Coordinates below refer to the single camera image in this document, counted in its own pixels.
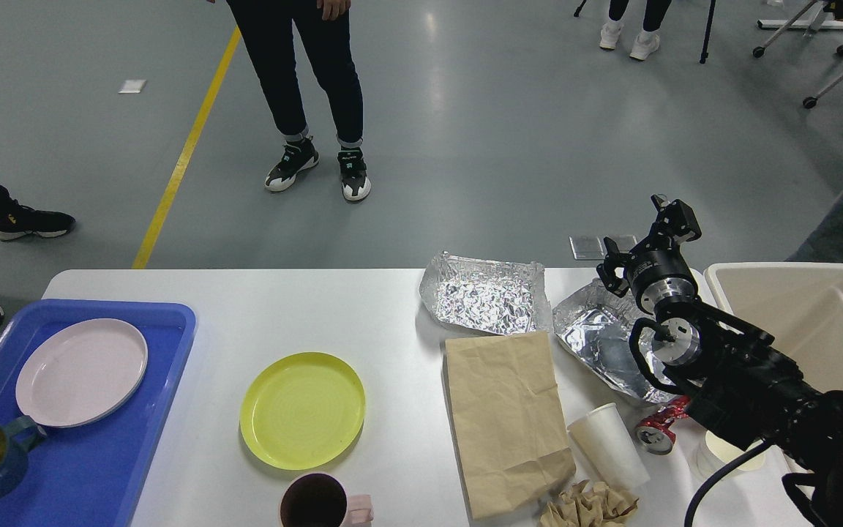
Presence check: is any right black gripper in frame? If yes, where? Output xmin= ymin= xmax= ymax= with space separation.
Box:
xmin=596 ymin=195 xmax=703 ymax=315

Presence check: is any yellow plate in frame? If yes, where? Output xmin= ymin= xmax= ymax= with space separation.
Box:
xmin=239 ymin=351 xmax=366 ymax=471

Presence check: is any pink mug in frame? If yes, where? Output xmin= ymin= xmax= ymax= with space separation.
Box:
xmin=279 ymin=471 xmax=375 ymax=526

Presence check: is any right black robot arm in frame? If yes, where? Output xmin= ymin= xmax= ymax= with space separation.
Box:
xmin=596 ymin=195 xmax=843 ymax=526

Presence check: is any metal floor plate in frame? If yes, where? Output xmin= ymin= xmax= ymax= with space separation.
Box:
xmin=569 ymin=236 xmax=638 ymax=261

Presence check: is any crumpled foil sheet right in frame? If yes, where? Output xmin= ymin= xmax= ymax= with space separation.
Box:
xmin=552 ymin=279 xmax=675 ymax=404

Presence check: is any crumpled foil sheet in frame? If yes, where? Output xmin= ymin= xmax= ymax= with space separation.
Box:
xmin=419 ymin=253 xmax=552 ymax=334
xmin=552 ymin=279 xmax=675 ymax=404

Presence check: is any pink plate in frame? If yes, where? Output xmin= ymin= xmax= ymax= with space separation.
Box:
xmin=15 ymin=319 xmax=149 ymax=428

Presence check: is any blue plastic tray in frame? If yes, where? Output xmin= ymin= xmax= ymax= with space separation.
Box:
xmin=0 ymin=299 xmax=196 ymax=526

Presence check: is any crumpled foil sheet left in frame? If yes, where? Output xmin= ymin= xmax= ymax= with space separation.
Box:
xmin=419 ymin=253 xmax=552 ymax=334

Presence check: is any crushed red can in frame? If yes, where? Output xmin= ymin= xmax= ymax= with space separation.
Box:
xmin=634 ymin=395 xmax=692 ymax=456

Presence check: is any white paper cup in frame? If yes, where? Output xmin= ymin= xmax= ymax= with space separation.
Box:
xmin=566 ymin=403 xmax=651 ymax=490

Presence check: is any beige plastic bin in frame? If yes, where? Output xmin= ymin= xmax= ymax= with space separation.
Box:
xmin=705 ymin=261 xmax=843 ymax=392

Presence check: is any person in white sneakers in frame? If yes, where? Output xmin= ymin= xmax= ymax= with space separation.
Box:
xmin=600 ymin=0 xmax=675 ymax=61

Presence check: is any brown paper bag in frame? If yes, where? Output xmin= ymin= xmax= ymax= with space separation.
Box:
xmin=445 ymin=332 xmax=576 ymax=520

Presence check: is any crumpled brown paper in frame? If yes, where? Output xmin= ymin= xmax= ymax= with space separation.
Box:
xmin=538 ymin=479 xmax=639 ymax=526

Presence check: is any person in black sneakers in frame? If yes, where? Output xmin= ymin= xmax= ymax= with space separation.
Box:
xmin=225 ymin=0 xmax=373 ymax=203

